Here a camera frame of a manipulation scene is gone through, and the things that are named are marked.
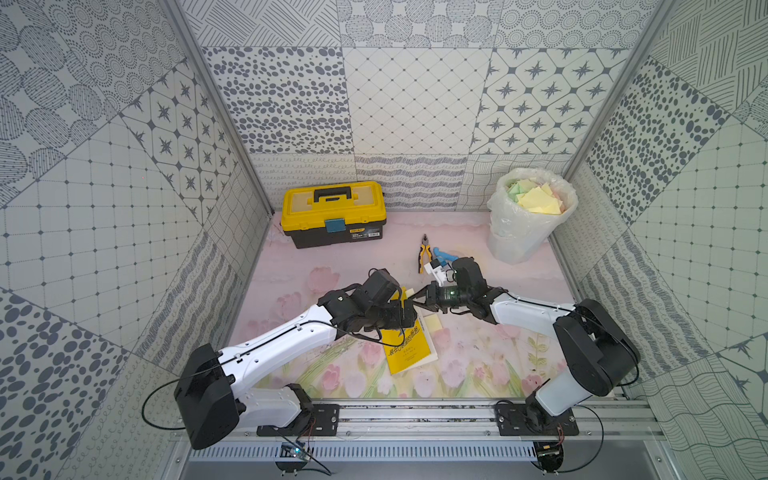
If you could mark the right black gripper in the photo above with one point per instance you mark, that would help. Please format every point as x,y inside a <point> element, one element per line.
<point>431,297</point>

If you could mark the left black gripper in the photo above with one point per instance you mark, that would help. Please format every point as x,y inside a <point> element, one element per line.
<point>393,312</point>

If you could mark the yellow children's book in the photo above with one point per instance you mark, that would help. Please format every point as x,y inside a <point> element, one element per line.
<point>410,348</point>

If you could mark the yellow sticky note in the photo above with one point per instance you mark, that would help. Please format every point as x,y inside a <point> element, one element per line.
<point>433,323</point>

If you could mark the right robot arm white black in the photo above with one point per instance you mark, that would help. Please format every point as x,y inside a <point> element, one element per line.
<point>597,352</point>

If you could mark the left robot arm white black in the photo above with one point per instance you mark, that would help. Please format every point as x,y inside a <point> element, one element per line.
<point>216,389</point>

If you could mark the discarded sticky notes pile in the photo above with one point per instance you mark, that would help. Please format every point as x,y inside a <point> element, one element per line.
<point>535,197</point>

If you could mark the yellow black toolbox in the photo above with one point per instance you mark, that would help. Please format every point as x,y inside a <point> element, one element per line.
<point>332,214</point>

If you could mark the white trash bin with bag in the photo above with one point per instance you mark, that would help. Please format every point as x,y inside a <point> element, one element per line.
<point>516,234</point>

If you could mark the left controller board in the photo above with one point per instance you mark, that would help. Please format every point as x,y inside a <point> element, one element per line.
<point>291,459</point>

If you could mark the controller board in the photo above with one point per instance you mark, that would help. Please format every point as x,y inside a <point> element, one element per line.
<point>549,456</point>
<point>291,459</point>

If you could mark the right controller board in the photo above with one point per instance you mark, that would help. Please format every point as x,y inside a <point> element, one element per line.
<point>549,456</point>

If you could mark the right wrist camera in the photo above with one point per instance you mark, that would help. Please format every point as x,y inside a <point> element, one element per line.
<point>442,274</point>

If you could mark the yellow handled pliers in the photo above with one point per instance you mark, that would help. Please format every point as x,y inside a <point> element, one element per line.
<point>425,256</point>

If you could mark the aluminium mounting rail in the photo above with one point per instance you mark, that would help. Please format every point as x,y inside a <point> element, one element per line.
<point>446,420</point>

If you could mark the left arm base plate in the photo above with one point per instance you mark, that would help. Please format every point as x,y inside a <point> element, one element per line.
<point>321,420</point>

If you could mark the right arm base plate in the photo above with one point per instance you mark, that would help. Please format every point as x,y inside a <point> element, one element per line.
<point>515,419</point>

